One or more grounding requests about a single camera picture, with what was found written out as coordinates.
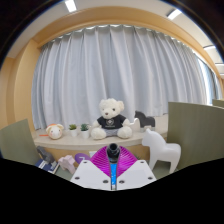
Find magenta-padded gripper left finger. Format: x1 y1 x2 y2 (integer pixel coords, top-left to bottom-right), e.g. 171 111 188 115
70 145 113 191

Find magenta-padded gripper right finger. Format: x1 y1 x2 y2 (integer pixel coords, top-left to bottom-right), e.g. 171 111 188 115
116 145 157 191

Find small black charger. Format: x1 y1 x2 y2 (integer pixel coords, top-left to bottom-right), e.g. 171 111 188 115
105 143 121 165

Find beige window ledge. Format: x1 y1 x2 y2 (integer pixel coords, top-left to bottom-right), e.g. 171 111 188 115
33 114 169 161

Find large white horse figure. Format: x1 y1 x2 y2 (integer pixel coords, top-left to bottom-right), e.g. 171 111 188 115
141 128 182 174

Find small potted plant white pot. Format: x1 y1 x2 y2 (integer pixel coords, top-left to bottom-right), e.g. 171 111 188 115
80 123 90 140
68 123 78 138

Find small white figurine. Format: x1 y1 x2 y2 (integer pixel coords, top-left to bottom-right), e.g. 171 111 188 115
129 117 141 133

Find black horse figure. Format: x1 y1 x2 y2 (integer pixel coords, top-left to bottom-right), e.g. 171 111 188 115
134 110 156 129

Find small white orange plush toy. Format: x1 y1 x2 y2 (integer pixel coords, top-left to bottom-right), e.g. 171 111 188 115
45 123 65 140

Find cream teddy bear black shirt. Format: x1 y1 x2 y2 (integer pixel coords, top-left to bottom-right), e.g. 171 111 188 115
90 98 134 140

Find green partition panel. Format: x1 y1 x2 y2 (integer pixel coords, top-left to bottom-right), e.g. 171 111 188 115
0 118 43 166
166 99 224 171

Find light grey curtain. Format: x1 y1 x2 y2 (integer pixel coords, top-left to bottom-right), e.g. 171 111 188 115
31 24 214 131

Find ceiling lights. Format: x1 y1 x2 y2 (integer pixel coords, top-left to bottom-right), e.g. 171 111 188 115
64 0 224 78

